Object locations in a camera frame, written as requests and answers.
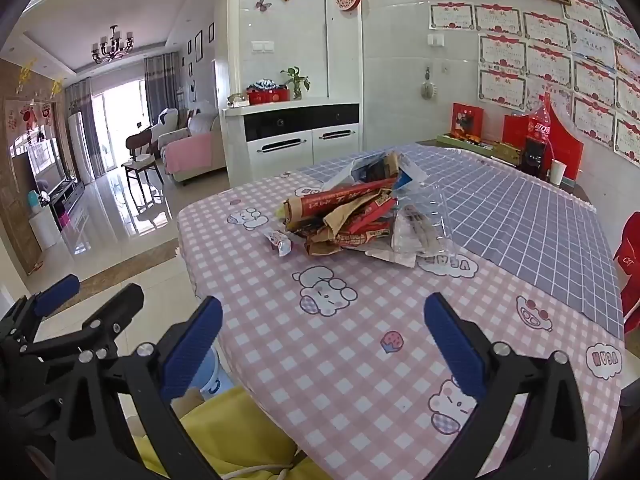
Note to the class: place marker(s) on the pink checkered cartoon tablecloth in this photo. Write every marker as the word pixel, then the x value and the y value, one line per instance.
pixel 350 370

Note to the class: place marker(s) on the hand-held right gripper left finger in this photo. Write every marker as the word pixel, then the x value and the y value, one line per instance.
pixel 192 350

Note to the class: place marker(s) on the television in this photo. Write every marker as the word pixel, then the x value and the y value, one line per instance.
pixel 25 180

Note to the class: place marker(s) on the green flat box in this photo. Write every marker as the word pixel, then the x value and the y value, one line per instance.
pixel 460 140

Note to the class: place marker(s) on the red label soda bottle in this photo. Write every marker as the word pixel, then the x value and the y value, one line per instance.
pixel 540 127

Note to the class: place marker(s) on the yellow garment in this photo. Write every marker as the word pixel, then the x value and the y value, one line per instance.
pixel 225 425

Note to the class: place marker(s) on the grey curtain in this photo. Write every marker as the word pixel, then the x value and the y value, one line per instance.
pixel 160 85
pixel 82 125

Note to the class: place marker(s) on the yellow hanging knot ornament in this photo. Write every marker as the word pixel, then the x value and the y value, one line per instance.
pixel 27 72
pixel 57 87

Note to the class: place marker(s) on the grey grid tablecloth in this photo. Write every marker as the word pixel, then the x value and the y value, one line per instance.
pixel 500 210

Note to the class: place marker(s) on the white paper cup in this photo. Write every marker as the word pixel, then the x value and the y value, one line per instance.
pixel 557 172

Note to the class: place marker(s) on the white sideboard cabinet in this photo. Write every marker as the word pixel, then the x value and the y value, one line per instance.
pixel 280 160

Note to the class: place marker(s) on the butterfly wall decoration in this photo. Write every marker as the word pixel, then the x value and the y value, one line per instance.
pixel 263 4

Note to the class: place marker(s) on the pink blanket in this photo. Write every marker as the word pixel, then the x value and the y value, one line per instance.
pixel 190 152

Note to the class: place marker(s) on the teal thermos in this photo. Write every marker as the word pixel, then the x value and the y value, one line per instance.
pixel 35 202

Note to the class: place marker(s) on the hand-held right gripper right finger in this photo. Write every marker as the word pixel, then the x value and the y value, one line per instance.
pixel 455 350

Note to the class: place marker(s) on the red paper wall ornament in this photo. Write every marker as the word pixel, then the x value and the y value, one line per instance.
pixel 29 115
pixel 47 112

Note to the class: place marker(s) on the green potted plant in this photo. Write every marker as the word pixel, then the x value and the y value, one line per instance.
pixel 295 80

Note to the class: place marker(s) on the pile of snack wrappers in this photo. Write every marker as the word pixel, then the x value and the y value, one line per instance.
pixel 350 210

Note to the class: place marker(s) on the white double light switch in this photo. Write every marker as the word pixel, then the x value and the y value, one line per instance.
pixel 263 46

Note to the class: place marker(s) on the red gift box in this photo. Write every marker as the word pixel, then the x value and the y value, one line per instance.
pixel 270 97

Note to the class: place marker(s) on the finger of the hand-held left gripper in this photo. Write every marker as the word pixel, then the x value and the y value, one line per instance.
pixel 120 310
pixel 57 292

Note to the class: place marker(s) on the black wall picture frame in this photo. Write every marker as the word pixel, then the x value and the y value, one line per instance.
pixel 198 46
pixel 211 32
pixel 190 50

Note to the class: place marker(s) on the hanging wall brush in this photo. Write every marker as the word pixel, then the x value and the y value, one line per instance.
pixel 428 90

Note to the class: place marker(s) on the group of award certificates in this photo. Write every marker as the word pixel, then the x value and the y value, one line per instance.
pixel 500 52

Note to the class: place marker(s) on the white armchair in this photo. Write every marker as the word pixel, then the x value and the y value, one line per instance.
pixel 167 120

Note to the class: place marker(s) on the black chandelier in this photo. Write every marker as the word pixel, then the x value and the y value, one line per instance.
pixel 112 47

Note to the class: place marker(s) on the dark television cabinet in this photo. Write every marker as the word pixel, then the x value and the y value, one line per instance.
pixel 65 197

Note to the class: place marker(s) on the white wall switch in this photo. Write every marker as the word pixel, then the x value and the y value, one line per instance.
pixel 435 40

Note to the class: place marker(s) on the beige sofa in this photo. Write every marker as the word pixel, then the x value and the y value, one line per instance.
pixel 205 130

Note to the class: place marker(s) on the blue patterned bundle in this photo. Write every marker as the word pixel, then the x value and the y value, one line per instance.
pixel 263 85

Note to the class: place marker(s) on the white standing air conditioner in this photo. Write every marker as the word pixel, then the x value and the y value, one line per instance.
pixel 80 147

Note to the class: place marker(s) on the dark wooden chair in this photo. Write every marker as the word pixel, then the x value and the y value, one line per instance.
pixel 142 167

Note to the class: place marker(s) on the red gift bag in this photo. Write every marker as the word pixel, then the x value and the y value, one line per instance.
pixel 515 130

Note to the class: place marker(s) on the gold box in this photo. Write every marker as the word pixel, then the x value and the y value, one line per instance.
pixel 507 152

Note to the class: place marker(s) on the light blue plastic bin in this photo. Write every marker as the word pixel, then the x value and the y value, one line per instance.
pixel 217 377

